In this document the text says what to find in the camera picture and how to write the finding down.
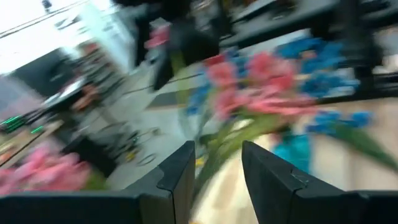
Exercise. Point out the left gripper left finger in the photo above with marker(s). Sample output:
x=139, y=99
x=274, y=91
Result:
x=124, y=208

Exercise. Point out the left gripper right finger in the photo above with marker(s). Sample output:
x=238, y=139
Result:
x=295, y=202

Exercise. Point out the pink artificial flower bunch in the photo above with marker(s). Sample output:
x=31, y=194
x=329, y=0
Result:
x=46, y=171
x=264, y=93

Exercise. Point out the teal glass vase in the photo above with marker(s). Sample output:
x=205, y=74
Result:
x=293, y=152

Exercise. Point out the black monitor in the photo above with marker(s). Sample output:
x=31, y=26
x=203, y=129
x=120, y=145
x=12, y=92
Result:
x=37, y=74

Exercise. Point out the black tower fan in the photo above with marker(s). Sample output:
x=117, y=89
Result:
x=192, y=46

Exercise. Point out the white pillar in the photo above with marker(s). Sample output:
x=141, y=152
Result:
x=105, y=31

